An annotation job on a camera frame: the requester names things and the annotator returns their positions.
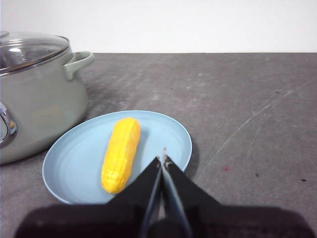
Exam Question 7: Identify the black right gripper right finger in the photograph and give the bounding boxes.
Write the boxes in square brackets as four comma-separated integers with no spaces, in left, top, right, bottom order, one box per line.
[160,155,310,238]

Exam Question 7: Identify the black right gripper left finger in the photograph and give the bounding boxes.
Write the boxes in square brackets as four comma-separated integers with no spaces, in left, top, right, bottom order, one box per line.
[13,156,162,238]

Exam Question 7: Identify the yellow corn cob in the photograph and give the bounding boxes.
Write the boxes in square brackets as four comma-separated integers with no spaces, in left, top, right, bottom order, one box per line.
[101,118,141,194]

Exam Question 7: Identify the glass lid with green knob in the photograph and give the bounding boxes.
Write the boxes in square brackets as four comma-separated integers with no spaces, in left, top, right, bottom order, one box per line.
[0,31,70,75]

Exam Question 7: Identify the light blue round plate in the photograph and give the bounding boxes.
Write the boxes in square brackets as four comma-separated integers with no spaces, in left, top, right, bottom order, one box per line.
[42,110,193,205]

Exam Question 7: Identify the pale green electric steamer pot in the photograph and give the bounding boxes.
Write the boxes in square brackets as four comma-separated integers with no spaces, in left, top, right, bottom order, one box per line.
[0,51,95,166]

